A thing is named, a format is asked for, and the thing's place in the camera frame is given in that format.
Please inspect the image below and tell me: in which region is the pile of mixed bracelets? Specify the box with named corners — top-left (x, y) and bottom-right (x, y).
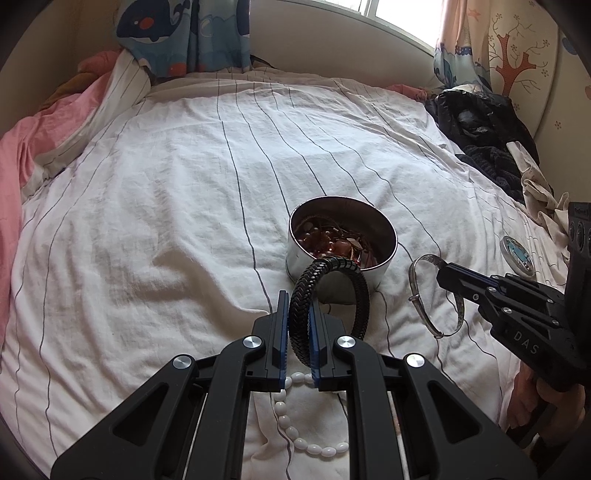
top-left (295, 217), bottom-right (393, 271)

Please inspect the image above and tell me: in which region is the whale print curtain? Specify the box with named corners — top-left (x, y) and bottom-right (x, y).
top-left (115, 0), bottom-right (252, 79)

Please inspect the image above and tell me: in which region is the black braided leather bracelet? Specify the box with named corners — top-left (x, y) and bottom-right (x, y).
top-left (288, 257), bottom-right (371, 365)

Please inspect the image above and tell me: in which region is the pale cartoon print curtain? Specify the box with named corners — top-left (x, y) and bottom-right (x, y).
top-left (431, 0), bottom-right (492, 93)

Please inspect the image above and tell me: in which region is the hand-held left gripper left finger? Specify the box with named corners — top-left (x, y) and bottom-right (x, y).
top-left (51, 290), bottom-right (291, 480)

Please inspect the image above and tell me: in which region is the silver bangle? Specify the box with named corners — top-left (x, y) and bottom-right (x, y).
top-left (409, 254), bottom-right (465, 340)

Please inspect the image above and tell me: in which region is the round metal tin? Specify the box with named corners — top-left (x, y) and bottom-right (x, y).
top-left (287, 196), bottom-right (399, 305)

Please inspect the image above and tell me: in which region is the white striped duvet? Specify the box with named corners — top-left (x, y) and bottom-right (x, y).
top-left (0, 69), bottom-right (573, 480)

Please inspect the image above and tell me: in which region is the cream headboard with tree print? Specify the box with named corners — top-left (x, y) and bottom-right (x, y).
top-left (466, 0), bottom-right (591, 204)

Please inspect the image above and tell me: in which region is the beige crumpled cloth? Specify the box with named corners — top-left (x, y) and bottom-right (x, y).
top-left (505, 141), bottom-right (573, 250)

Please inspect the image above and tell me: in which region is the round tin lid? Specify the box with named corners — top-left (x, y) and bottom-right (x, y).
top-left (501, 235), bottom-right (536, 278)

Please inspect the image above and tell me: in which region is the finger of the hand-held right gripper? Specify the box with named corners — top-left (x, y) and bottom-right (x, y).
top-left (436, 270), bottom-right (504, 319)
top-left (443, 263), bottom-right (504, 289)

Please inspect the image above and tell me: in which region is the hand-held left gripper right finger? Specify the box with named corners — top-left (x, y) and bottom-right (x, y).
top-left (308, 300), bottom-right (539, 480)

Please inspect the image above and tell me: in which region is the pink blanket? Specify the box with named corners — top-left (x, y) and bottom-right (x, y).
top-left (0, 51), bottom-right (153, 342)

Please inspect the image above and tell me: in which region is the white bead bracelet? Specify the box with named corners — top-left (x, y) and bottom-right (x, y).
top-left (272, 373), bottom-right (350, 459)

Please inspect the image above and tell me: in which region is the black jacket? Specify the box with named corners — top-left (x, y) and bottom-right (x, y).
top-left (425, 88), bottom-right (539, 204)

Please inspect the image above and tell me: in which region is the person's right hand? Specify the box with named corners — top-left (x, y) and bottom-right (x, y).
top-left (508, 369), bottom-right (591, 462)

